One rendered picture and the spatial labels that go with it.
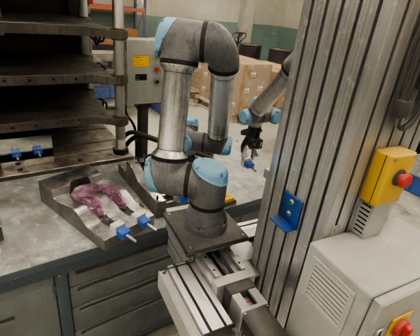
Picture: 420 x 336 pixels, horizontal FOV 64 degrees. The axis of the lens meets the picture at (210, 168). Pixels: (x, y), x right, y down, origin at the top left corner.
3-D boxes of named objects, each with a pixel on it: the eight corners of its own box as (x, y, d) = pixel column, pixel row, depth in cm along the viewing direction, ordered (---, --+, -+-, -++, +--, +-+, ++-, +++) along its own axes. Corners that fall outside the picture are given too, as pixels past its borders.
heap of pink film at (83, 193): (131, 206, 152) (131, 191, 149) (97, 222, 139) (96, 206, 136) (97, 185, 166) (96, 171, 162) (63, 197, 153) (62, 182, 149)
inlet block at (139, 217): (160, 233, 142) (161, 222, 139) (151, 237, 138) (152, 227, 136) (140, 219, 149) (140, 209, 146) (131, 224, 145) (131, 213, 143)
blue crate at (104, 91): (122, 98, 518) (122, 84, 508) (80, 100, 487) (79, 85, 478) (114, 91, 551) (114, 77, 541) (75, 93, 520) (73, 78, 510)
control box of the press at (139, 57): (163, 229, 277) (173, 42, 212) (128, 240, 261) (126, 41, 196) (152, 215, 293) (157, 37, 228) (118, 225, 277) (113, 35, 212)
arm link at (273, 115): (266, 127, 161) (251, 119, 169) (283, 124, 167) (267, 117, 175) (269, 111, 157) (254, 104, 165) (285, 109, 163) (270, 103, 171)
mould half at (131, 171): (203, 205, 169) (206, 182, 163) (157, 219, 155) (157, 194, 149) (159, 165, 205) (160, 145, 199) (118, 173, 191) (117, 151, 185)
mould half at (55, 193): (154, 225, 151) (155, 204, 146) (105, 252, 132) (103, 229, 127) (89, 183, 177) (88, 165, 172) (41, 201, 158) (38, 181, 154)
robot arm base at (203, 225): (234, 232, 113) (238, 207, 108) (193, 242, 106) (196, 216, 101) (213, 208, 124) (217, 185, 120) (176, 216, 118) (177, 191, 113)
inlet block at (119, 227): (141, 244, 134) (141, 233, 132) (131, 250, 130) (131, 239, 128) (120, 229, 141) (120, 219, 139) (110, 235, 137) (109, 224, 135)
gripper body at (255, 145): (249, 151, 178) (253, 129, 173) (242, 144, 185) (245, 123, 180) (261, 150, 181) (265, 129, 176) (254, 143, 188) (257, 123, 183)
